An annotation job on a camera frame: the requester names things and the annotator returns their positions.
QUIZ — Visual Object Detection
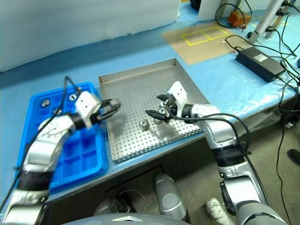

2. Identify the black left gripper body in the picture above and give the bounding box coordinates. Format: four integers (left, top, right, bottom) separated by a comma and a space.
90, 101, 104, 124

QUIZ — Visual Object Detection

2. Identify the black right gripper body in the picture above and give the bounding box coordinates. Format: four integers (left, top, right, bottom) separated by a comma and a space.
161, 93, 179, 120

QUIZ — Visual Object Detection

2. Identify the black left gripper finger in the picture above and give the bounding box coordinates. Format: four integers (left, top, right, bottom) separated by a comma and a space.
100, 109, 119, 121
101, 99, 122, 110

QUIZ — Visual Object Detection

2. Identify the perforated steel tray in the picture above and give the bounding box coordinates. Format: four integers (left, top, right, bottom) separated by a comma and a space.
97, 58, 211, 164

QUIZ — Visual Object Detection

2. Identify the blue compartment tray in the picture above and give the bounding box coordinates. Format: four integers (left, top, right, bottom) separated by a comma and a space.
14, 81, 110, 195

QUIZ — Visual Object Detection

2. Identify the brown cardboard mat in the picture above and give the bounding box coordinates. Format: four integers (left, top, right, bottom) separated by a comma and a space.
161, 22, 254, 66

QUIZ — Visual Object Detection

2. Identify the grey right robot leg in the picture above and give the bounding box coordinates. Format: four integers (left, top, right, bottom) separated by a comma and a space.
154, 173, 188, 222

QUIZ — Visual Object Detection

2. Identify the grey robot leg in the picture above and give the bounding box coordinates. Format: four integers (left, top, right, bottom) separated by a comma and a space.
93, 198, 122, 216
154, 173, 188, 222

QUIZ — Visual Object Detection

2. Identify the white foam board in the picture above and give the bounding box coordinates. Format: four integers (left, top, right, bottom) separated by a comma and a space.
0, 0, 182, 73

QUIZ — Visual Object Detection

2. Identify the grey left robot leg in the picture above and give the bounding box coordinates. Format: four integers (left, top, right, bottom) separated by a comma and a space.
93, 198, 122, 216

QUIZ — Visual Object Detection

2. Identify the black power adapter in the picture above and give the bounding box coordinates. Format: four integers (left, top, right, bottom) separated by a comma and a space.
235, 46, 286, 83

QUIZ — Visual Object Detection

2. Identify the white upright panel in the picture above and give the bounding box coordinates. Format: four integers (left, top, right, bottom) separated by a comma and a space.
196, 0, 237, 22

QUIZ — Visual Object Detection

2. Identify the grey robot torso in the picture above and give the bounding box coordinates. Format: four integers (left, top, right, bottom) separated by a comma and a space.
60, 210, 188, 225

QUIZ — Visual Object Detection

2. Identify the white shoe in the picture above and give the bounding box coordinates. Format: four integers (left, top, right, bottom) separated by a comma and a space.
205, 196, 229, 225

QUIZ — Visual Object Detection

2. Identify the orange box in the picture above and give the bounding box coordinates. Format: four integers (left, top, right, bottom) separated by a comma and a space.
227, 10, 251, 30

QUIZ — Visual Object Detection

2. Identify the black shoe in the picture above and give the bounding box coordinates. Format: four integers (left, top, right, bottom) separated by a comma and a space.
287, 149, 300, 167

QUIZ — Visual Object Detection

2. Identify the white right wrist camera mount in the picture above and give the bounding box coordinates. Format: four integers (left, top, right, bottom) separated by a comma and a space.
168, 81, 189, 117

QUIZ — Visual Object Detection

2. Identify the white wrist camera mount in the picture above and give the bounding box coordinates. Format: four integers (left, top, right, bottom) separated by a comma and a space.
75, 91, 103, 128
168, 81, 189, 117

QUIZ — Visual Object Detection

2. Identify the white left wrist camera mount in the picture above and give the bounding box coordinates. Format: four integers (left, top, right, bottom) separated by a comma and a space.
75, 91, 103, 128

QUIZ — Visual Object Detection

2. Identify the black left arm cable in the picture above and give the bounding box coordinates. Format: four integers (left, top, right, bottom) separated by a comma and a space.
0, 75, 83, 209

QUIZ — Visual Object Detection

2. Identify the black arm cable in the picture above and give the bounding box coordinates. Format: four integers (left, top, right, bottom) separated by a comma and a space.
0, 75, 83, 209
167, 110, 253, 157

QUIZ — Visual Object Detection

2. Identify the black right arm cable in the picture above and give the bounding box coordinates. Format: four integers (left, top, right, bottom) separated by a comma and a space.
167, 110, 253, 157

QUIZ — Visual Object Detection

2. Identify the thin white cable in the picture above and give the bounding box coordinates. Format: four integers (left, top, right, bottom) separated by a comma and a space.
116, 188, 146, 211

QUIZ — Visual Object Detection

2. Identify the black power cable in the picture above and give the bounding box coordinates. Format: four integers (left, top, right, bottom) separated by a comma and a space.
276, 58, 300, 190
225, 34, 298, 59
215, 0, 253, 30

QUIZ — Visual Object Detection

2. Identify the aluminium frame stand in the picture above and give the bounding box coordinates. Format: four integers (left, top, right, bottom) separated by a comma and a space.
247, 0, 293, 44

